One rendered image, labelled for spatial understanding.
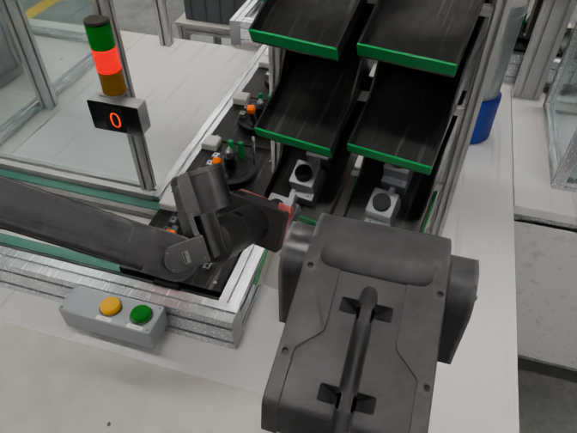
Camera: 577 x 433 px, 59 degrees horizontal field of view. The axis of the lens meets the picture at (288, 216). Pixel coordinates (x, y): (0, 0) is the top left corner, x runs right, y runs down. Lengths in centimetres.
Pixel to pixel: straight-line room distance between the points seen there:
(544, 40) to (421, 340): 175
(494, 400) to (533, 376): 114
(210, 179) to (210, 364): 55
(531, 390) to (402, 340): 200
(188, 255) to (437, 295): 42
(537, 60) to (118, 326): 156
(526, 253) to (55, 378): 131
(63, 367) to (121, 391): 14
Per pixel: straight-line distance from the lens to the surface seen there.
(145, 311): 109
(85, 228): 64
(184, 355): 115
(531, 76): 202
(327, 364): 25
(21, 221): 64
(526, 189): 163
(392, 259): 28
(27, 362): 125
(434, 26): 75
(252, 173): 133
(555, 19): 194
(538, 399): 224
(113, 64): 114
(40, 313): 131
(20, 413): 119
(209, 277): 112
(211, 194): 66
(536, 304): 187
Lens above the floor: 183
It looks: 44 degrees down
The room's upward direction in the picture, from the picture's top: straight up
